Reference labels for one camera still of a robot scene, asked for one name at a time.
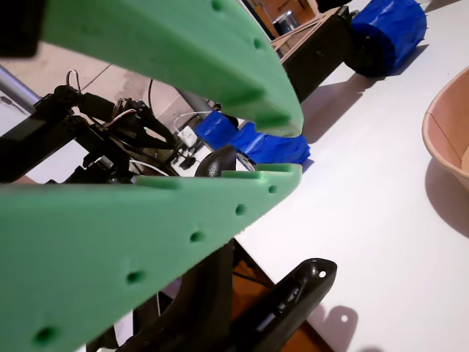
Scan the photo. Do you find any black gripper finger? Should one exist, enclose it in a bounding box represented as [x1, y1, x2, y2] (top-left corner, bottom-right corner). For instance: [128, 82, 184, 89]
[137, 108, 177, 150]

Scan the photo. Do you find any blue rover wheel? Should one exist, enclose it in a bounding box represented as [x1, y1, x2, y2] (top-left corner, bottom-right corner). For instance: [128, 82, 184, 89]
[229, 122, 311, 165]
[350, 0, 429, 78]
[193, 111, 241, 147]

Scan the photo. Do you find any brown paper bowl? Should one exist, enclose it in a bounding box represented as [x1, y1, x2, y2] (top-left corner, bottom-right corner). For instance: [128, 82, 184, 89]
[421, 65, 469, 191]

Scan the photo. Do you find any grey metal tube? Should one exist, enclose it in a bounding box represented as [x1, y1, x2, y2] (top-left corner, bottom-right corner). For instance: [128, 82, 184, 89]
[180, 89, 214, 115]
[0, 65, 42, 113]

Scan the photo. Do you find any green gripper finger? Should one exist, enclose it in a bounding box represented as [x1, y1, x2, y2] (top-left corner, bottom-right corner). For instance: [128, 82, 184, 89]
[42, 0, 304, 139]
[0, 164, 302, 352]

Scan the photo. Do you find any wooden rover chassis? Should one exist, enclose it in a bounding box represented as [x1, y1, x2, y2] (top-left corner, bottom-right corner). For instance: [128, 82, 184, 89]
[270, 6, 363, 104]

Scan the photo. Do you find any blue drink can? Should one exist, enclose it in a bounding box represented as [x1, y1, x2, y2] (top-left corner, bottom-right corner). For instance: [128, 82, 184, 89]
[273, 10, 300, 37]

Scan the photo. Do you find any white power adapter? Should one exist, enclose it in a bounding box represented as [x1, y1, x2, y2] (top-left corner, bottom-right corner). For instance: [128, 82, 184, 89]
[179, 125, 199, 147]

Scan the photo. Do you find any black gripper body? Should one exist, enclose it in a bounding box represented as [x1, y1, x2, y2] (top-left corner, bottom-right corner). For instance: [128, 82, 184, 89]
[78, 93, 147, 129]

